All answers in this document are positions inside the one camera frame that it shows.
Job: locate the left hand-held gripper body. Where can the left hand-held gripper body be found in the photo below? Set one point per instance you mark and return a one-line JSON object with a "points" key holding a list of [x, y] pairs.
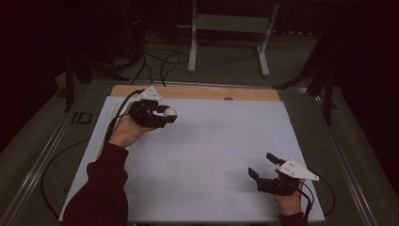
{"points": [[144, 114]]}

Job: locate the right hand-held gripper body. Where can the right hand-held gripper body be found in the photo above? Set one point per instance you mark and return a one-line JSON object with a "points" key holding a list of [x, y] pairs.
{"points": [[298, 171]]}

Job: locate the plain white ball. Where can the plain white ball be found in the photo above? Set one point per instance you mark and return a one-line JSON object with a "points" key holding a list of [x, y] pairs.
{"points": [[171, 111]]}

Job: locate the person's right hand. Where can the person's right hand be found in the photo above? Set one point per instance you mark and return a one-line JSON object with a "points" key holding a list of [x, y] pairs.
{"points": [[290, 204]]}

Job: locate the pale table cover sheet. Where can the pale table cover sheet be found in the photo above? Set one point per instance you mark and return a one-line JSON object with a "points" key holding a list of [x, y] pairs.
{"points": [[204, 172]]}

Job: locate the black stand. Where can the black stand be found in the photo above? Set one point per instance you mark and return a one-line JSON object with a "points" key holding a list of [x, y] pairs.
{"points": [[327, 103], [69, 88]]}

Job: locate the white metal stand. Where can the white metal stand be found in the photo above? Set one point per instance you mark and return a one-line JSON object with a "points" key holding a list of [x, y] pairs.
{"points": [[232, 23]]}

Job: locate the metal floor rail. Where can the metal floor rail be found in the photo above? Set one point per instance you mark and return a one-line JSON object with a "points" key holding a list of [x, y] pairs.
{"points": [[348, 175], [37, 169]]}

